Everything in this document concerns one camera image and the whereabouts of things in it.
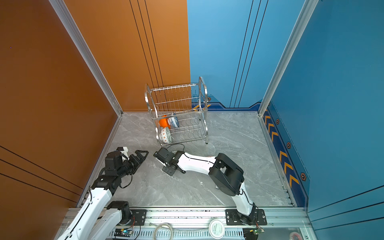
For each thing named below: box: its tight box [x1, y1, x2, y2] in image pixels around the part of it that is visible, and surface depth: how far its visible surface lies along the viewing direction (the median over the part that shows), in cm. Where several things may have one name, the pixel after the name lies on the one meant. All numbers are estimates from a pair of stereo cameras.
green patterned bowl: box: [159, 126, 172, 144], surface depth 92 cm
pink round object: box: [289, 231, 302, 240], surface depth 70 cm
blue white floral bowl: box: [167, 116, 180, 128], surface depth 101 cm
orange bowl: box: [159, 114, 171, 130], surface depth 101 cm
